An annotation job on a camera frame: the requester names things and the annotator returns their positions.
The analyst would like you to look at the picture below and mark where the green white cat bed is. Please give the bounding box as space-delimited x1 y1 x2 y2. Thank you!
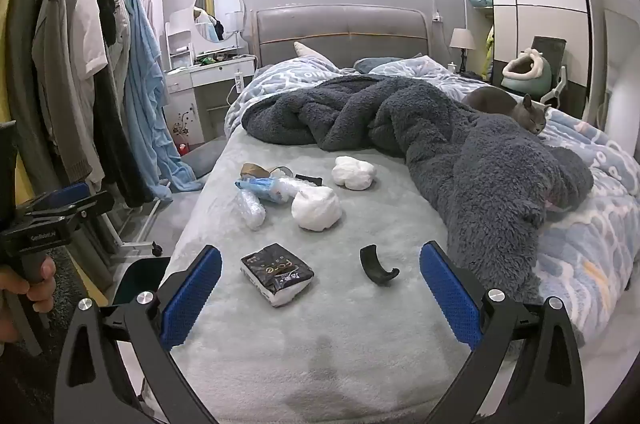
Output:
501 46 553 94

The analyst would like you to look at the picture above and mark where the olive knit coat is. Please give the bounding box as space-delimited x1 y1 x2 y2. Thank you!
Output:
31 0 108 185

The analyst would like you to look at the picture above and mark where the dark teal waste bin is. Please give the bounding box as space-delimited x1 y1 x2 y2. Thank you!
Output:
111 255 172 307

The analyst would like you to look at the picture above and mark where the round white tissue ball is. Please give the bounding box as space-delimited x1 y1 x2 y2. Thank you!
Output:
291 185 343 232

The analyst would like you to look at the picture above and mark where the yellow green garment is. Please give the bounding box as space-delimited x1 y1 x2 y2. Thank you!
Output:
484 24 496 80

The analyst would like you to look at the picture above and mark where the light blue robe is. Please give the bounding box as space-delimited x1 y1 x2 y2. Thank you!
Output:
122 0 203 201

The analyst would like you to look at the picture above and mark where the black curved plastic piece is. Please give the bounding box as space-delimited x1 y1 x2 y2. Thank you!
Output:
359 244 401 289

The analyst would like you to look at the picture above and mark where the white dressing table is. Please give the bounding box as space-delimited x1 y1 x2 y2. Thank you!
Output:
164 9 258 145

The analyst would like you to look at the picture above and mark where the dark grey fleece blanket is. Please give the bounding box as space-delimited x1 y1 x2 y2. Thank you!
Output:
242 75 595 305

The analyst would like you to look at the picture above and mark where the grey floor cushion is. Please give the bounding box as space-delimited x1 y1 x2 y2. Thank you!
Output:
180 139 226 180

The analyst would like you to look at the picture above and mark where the crushed clear plastic bottle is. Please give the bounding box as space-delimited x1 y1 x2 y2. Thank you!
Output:
235 190 267 231

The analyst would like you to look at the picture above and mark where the blue patterned duvet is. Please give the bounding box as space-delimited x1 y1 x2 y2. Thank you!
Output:
224 54 640 345

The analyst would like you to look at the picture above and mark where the lumpy white tissue ball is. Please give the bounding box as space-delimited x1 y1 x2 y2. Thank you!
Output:
332 155 377 191

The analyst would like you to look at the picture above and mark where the beige pillow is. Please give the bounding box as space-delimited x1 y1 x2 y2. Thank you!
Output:
293 41 341 72

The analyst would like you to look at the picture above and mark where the white shirt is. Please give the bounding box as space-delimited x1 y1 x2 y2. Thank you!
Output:
65 0 110 77

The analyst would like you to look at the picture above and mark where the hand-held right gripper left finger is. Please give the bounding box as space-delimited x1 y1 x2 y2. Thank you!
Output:
54 245 223 424

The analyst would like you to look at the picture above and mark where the dark grey cloth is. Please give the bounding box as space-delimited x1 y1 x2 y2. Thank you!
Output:
30 246 108 320

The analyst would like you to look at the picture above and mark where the black tissue pack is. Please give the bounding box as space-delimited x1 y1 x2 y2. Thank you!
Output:
240 242 316 308

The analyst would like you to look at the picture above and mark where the grey striped garment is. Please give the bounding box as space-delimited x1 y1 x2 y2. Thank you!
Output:
107 0 132 105

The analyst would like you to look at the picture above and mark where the grey office chair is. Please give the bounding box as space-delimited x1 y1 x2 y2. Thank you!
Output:
530 35 568 110

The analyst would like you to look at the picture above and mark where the person's left hand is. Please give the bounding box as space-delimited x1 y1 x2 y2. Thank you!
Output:
0 254 57 345

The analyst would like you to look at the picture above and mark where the blue white plastic wrapper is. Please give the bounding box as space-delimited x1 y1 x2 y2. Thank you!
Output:
236 176 318 205

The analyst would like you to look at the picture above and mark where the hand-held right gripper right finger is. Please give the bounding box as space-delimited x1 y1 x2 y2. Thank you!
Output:
419 240 586 424

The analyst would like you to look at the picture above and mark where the long black fleece coat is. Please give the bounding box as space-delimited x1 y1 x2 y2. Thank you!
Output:
92 64 153 209

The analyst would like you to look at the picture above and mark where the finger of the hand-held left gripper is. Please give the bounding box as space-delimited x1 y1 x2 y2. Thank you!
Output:
20 182 92 217
30 191 115 232

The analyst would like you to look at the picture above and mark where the grey cat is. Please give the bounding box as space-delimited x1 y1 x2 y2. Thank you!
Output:
461 86 551 136

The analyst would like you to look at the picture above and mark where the bedside lamp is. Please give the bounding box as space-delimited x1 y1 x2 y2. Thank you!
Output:
449 28 476 74

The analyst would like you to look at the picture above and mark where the white wheeled clothes rack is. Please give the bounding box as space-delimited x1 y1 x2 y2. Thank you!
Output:
42 0 163 262

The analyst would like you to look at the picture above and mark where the teal pillow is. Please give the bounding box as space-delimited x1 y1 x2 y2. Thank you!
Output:
354 56 401 75

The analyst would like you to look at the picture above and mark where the round wall mirror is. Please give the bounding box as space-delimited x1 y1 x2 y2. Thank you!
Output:
192 0 247 43

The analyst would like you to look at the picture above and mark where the grey padded headboard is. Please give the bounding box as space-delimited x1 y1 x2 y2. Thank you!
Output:
250 5 432 70

